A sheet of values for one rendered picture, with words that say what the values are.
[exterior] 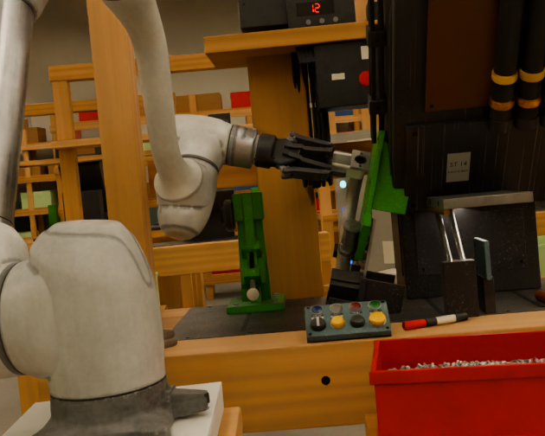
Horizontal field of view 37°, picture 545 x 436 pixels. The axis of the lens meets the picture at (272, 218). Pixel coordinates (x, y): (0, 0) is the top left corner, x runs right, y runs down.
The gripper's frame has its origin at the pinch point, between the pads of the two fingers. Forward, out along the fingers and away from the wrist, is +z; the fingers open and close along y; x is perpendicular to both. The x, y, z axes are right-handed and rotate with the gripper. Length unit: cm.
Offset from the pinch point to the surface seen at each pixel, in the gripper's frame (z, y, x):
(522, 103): 27.7, -9.0, -31.0
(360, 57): -1.0, 28.0, -8.1
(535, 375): 26, -67, -32
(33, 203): -369, 561, 701
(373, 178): 4.9, -10.6, -7.6
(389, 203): 9.1, -12.8, -3.6
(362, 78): 0.2, 24.4, -5.1
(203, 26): -196, 828, 563
